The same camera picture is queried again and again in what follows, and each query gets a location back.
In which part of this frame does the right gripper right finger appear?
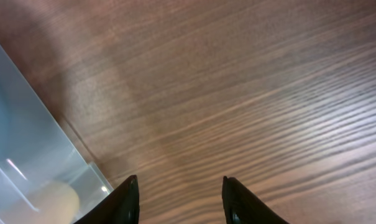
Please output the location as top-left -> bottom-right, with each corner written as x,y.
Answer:
222,176 -> 288,224

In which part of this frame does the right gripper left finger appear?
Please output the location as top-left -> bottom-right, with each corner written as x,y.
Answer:
75,175 -> 140,224

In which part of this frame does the cream cup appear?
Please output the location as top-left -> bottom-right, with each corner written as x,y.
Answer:
34,182 -> 80,224

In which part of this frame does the clear plastic storage container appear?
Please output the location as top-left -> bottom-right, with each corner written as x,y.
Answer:
0,45 -> 112,223

